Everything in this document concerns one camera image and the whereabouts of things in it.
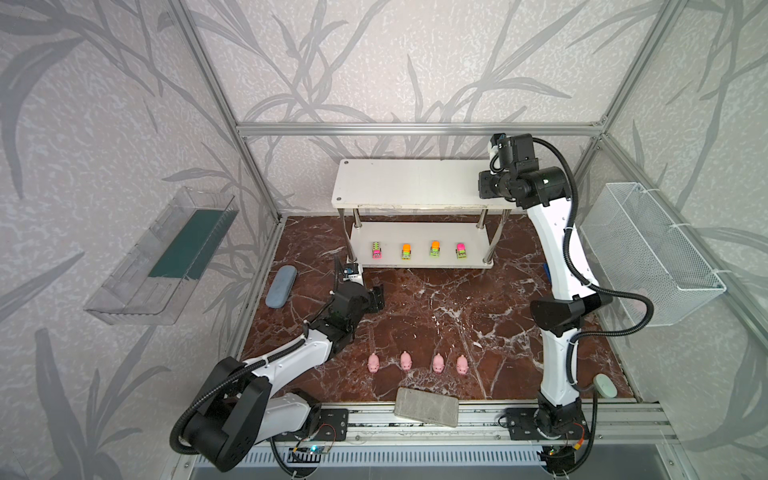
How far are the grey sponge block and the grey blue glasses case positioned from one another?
48cm

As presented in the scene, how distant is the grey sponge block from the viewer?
0.74m

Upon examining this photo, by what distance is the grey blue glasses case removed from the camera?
3.14ft
